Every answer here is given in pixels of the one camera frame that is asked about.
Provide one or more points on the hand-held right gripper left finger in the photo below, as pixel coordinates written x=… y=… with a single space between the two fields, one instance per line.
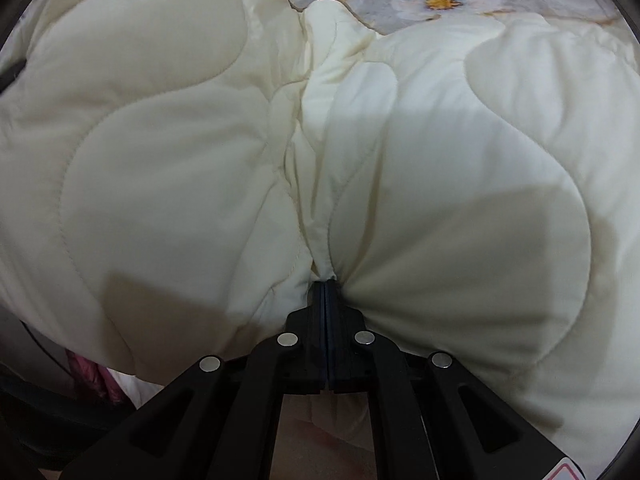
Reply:
x=320 y=320

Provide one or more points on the cream quilted jacket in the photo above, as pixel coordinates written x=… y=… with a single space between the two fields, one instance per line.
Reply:
x=175 y=160

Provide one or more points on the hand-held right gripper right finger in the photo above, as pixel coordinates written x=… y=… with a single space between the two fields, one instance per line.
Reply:
x=333 y=320

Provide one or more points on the pink cloth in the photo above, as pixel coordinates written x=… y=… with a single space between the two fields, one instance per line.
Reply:
x=92 y=375

